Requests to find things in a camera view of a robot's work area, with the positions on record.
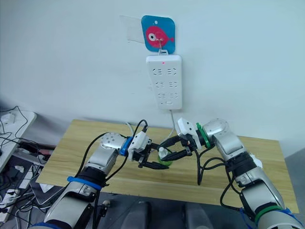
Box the white power adapter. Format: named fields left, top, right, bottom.
left=0, top=114, right=16, bottom=125

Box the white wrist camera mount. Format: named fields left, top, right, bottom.
left=175, top=117, right=201, bottom=150
left=127, top=132, right=153, bottom=161

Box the thin white cable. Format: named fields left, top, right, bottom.
left=124, top=122, right=134, bottom=138

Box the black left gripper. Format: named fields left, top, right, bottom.
left=132, top=139, right=171, bottom=170

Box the white floor power strip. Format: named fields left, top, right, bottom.
left=0, top=188, right=20, bottom=223

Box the white power strip cable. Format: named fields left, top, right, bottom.
left=164, top=109, right=176, bottom=145

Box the clear plastic tape patch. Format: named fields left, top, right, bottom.
left=119, top=15, right=146, bottom=45

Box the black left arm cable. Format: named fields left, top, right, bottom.
left=83, top=119, right=149, bottom=188

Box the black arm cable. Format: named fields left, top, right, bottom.
left=190, top=147, right=242, bottom=211
left=83, top=119, right=149, bottom=188

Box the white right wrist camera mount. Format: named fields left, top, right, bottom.
left=175, top=117, right=201, bottom=150

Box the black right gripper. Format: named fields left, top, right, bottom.
left=160, top=133, right=198, bottom=161

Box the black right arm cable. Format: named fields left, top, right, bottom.
left=190, top=147, right=242, bottom=211

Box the blue fish wall hook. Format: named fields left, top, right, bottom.
left=141, top=15, right=178, bottom=54

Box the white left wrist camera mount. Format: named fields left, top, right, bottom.
left=127, top=132, right=153, bottom=161

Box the silver laptop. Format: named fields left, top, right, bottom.
left=30, top=164, right=64, bottom=206

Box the white side desk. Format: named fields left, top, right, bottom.
left=0, top=110, right=38, bottom=173

